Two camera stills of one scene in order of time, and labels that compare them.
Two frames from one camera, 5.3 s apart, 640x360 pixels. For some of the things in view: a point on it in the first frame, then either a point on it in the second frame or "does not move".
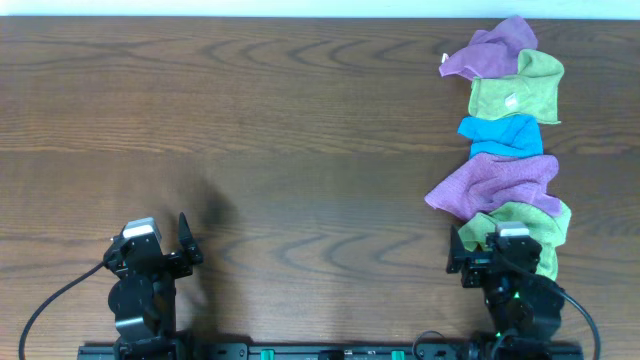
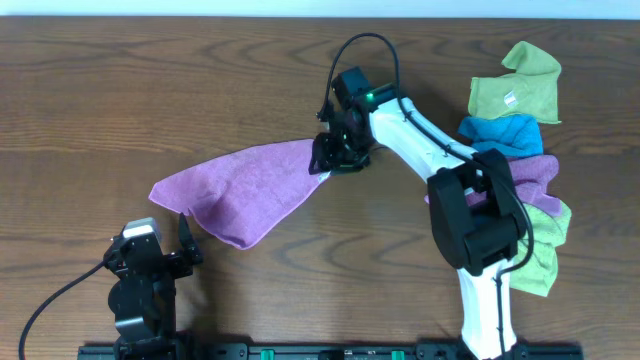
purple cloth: (494, 53) to (247, 196)
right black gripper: (480, 261) to (333, 151)
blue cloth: (513, 135) does not move
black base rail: (322, 351) does not move
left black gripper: (167, 258) does not move
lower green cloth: (549, 228) does not move
